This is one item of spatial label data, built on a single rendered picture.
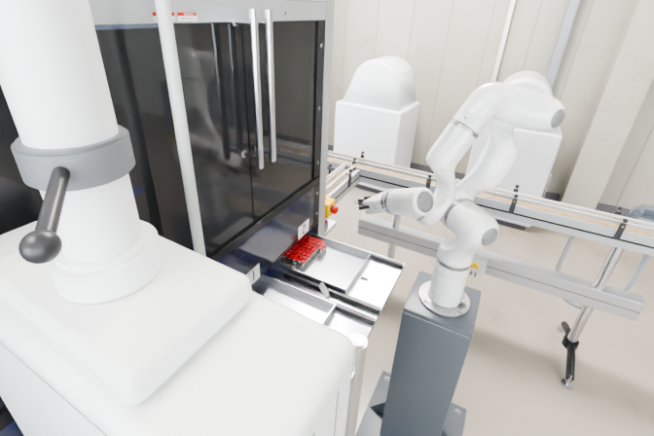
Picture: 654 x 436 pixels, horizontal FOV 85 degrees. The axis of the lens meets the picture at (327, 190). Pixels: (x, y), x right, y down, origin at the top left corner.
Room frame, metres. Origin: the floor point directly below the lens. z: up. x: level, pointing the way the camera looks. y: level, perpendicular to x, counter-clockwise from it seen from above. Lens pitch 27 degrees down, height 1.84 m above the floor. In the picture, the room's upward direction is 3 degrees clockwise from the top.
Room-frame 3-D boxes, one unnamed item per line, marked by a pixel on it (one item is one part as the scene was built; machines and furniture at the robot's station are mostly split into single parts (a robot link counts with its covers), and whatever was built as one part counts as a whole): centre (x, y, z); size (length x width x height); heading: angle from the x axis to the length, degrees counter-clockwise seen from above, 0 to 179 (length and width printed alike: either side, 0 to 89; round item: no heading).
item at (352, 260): (1.20, 0.01, 0.90); 0.34 x 0.26 x 0.04; 64
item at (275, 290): (0.90, 0.16, 0.90); 0.34 x 0.26 x 0.04; 64
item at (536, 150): (3.30, -1.78, 0.69); 0.70 x 0.61 x 1.39; 64
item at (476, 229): (1.02, -0.48, 1.16); 0.19 x 0.12 x 0.24; 22
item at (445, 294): (1.05, -0.47, 0.95); 0.19 x 0.19 x 0.18
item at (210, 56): (0.77, 0.34, 1.51); 0.47 x 0.01 x 0.59; 154
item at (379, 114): (3.91, -0.50, 0.70); 0.80 x 0.64 x 1.40; 64
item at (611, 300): (1.79, -0.96, 0.49); 1.60 x 0.08 x 0.12; 64
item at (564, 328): (1.53, -1.50, 0.07); 0.50 x 0.08 x 0.14; 154
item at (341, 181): (1.80, 0.00, 0.92); 0.69 x 0.15 x 0.16; 154
